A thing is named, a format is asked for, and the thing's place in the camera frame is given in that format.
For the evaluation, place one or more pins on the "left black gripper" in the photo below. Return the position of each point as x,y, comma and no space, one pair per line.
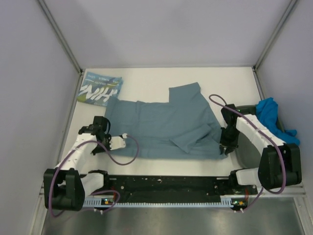
107,137

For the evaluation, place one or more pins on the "right aluminium frame post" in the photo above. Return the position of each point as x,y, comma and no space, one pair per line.
276,32

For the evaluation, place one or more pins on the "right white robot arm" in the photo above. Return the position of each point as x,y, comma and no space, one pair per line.
279,162

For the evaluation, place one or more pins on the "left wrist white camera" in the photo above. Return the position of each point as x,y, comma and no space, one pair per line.
118,142

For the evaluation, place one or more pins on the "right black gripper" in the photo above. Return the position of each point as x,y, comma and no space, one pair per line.
230,145

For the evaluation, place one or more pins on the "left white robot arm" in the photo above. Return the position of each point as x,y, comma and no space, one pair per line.
64,188

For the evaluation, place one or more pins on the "grey-blue t shirt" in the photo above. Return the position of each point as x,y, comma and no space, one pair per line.
183,128

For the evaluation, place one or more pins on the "bright blue t shirt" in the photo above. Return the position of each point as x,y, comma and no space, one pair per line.
267,114

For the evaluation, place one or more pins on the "grey plastic bin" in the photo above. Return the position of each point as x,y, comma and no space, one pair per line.
254,137

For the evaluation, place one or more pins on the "folded printed blue t shirt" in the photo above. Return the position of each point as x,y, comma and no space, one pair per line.
97,89

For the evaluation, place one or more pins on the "left aluminium frame post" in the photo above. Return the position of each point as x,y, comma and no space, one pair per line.
59,35

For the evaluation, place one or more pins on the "aluminium frame post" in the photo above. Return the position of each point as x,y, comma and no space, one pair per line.
59,35
276,32

